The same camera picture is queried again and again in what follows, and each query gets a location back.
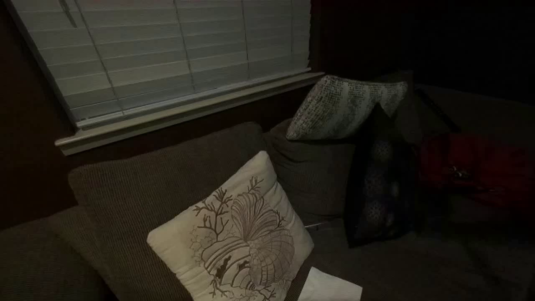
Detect white window sill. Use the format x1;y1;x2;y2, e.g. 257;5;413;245
53;68;326;157

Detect red blanket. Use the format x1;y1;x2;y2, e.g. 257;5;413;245
418;132;535;210

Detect white window blinds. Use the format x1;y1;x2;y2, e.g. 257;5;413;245
10;0;312;127

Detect black pillow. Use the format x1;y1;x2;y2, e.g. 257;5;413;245
342;102;423;249

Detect white paper sheet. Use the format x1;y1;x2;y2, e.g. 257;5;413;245
296;266;364;301

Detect grey patterned pillow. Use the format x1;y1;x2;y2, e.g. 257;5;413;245
284;73;409;142

